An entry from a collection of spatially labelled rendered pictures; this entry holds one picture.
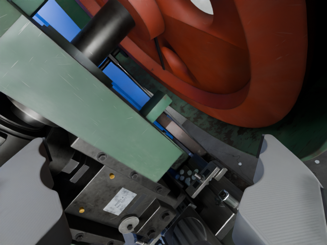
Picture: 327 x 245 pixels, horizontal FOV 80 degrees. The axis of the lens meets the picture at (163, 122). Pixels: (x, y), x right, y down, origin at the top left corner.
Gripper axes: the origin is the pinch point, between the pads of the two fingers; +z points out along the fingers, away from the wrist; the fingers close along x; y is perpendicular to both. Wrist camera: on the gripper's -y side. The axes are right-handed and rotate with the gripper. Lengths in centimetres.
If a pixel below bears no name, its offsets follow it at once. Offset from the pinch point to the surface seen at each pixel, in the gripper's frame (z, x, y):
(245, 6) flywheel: 7.9, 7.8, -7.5
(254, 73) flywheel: 12.6, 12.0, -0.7
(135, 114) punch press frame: 21.6, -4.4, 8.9
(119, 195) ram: 23.1, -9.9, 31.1
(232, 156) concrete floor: 114, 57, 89
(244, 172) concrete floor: 98, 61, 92
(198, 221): 30, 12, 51
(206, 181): 43, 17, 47
